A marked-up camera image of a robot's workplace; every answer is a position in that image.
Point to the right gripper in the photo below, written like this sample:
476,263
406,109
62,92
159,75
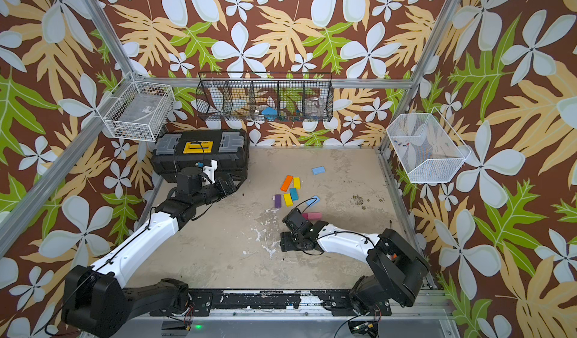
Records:
285,241

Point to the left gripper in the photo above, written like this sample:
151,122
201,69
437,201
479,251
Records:
230,185

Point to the pink block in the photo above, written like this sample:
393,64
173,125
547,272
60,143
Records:
314,216

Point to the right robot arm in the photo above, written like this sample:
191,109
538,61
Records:
398,270

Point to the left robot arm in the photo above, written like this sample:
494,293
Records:
97,299

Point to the light blue block near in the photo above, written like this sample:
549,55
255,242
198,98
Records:
313,200

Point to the light blue block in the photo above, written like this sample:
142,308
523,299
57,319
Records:
318,170
313,200

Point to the yellow block lower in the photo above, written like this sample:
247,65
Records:
288,199

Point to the purple block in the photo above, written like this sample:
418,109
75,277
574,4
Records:
278,201

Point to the teal block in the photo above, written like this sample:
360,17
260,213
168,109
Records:
294,194

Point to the small yellow block top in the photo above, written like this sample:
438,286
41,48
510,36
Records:
296,183

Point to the orange block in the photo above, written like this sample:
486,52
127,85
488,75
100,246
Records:
287,183

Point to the light blue block far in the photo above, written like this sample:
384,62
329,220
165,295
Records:
318,170

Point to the blue object in basket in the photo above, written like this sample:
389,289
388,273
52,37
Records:
270,114

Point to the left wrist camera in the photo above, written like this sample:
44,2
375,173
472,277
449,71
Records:
208,173

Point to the black toolbox yellow handle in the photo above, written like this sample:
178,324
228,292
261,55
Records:
176,151

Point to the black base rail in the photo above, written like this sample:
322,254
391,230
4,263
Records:
207,302

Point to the white wire basket left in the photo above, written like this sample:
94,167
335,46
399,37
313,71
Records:
137,109

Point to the white wire basket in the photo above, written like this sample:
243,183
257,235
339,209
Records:
428,148
137,109

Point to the black wire basket rear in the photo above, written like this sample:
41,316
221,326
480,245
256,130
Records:
297,96

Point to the white wire basket right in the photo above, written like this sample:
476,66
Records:
428,148

